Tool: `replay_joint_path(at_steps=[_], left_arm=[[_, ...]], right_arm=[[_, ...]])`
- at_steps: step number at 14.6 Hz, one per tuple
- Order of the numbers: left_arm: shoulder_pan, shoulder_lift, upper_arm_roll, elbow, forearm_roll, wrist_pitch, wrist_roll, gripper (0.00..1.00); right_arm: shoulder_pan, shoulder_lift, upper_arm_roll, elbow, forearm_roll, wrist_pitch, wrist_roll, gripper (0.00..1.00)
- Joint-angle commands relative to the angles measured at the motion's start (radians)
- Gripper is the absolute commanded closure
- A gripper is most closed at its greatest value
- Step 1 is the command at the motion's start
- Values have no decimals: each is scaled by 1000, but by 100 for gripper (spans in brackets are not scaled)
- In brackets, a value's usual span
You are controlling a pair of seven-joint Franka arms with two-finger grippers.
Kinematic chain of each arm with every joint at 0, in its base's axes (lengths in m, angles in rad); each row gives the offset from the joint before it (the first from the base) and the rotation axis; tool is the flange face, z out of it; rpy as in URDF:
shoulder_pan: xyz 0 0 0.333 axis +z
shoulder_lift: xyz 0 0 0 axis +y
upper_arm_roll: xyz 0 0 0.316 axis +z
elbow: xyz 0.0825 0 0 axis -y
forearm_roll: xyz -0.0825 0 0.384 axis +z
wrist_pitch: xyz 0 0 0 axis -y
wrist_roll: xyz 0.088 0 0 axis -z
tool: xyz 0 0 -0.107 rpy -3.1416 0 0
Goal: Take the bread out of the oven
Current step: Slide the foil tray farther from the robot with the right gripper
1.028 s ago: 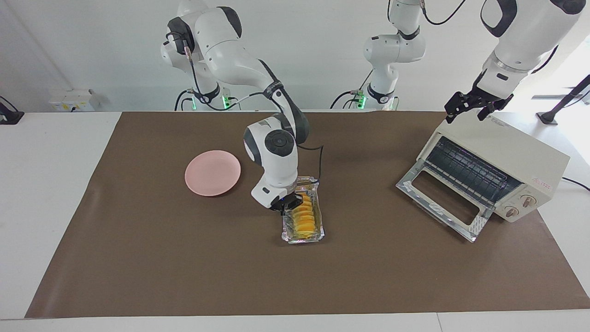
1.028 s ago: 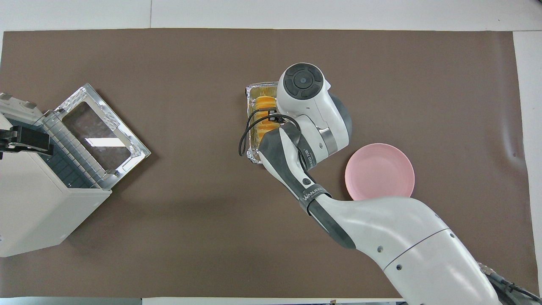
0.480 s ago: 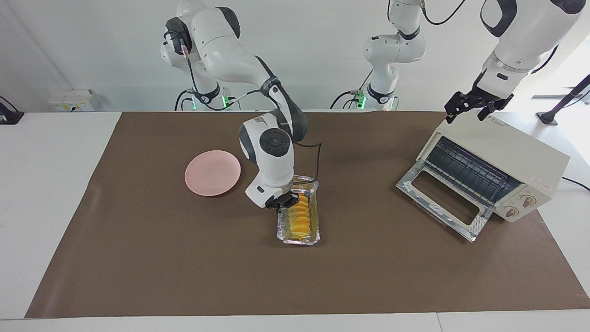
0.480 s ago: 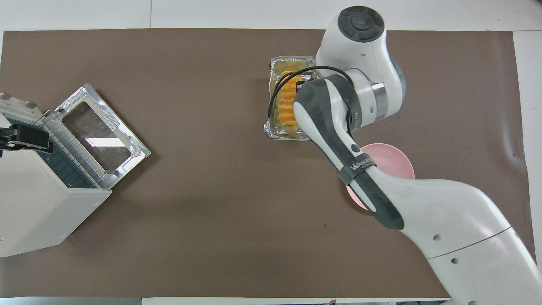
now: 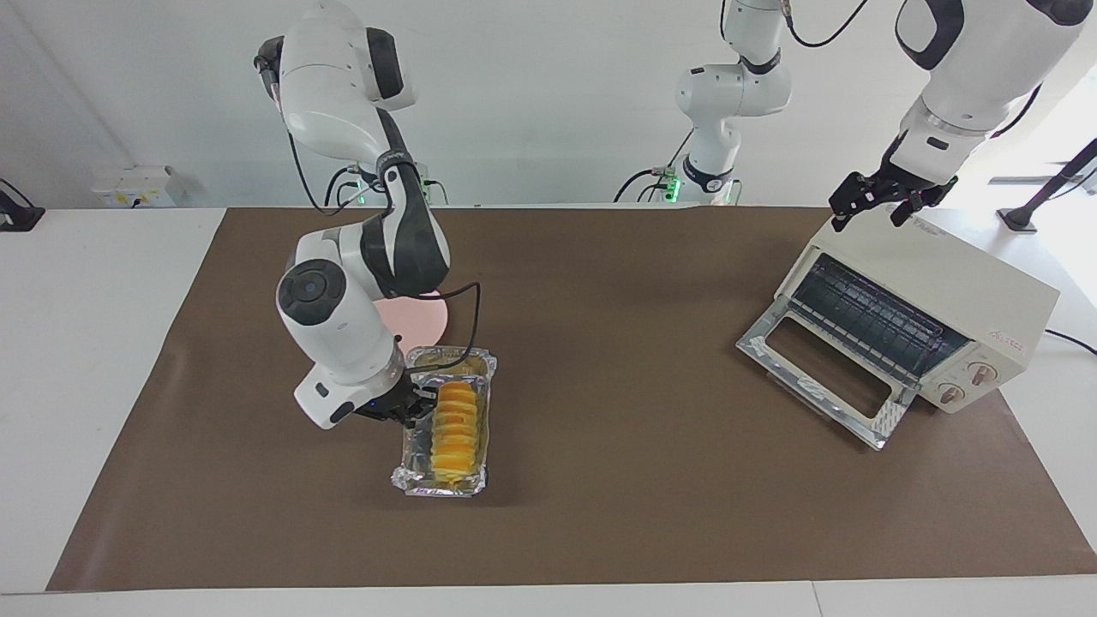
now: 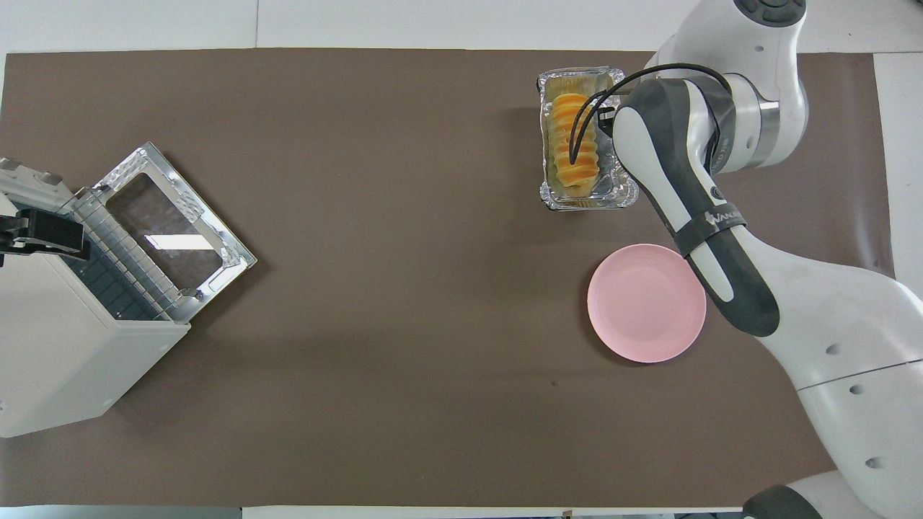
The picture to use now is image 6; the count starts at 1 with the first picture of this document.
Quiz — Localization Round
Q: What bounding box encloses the glass oven door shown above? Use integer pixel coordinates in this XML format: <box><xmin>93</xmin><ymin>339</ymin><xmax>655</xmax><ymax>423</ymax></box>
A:
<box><xmin>76</xmin><ymin>142</ymin><xmax>258</xmax><ymax>323</ymax></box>

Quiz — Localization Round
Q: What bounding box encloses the golden bread loaf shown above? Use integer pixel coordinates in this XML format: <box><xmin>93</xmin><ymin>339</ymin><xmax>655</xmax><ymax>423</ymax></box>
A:
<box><xmin>549</xmin><ymin>92</ymin><xmax>601</xmax><ymax>190</ymax></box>

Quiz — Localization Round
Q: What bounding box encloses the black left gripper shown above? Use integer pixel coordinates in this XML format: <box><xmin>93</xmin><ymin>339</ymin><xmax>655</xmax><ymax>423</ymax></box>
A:
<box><xmin>0</xmin><ymin>208</ymin><xmax>91</xmax><ymax>267</ymax></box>

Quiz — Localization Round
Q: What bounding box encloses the pink round plate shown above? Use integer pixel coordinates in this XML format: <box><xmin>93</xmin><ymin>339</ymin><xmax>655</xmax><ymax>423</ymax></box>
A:
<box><xmin>587</xmin><ymin>244</ymin><xmax>707</xmax><ymax>364</ymax></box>

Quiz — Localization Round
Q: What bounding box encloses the metal wire oven rack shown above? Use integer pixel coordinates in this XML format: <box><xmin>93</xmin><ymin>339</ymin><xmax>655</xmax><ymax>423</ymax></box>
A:
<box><xmin>54</xmin><ymin>209</ymin><xmax>181</xmax><ymax>323</ymax></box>

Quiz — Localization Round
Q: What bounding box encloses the aluminium foil tray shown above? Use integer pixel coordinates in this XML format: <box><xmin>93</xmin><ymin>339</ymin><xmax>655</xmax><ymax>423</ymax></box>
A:
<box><xmin>537</xmin><ymin>66</ymin><xmax>640</xmax><ymax>211</ymax></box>

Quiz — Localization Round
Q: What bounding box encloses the brown table mat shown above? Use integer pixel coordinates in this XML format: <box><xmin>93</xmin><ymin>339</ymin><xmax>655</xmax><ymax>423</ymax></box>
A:
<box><xmin>0</xmin><ymin>48</ymin><xmax>920</xmax><ymax>509</ymax></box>

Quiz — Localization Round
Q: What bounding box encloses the cream toaster oven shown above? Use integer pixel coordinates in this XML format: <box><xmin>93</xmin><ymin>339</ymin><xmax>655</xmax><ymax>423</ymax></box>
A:
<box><xmin>0</xmin><ymin>142</ymin><xmax>258</xmax><ymax>438</ymax></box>

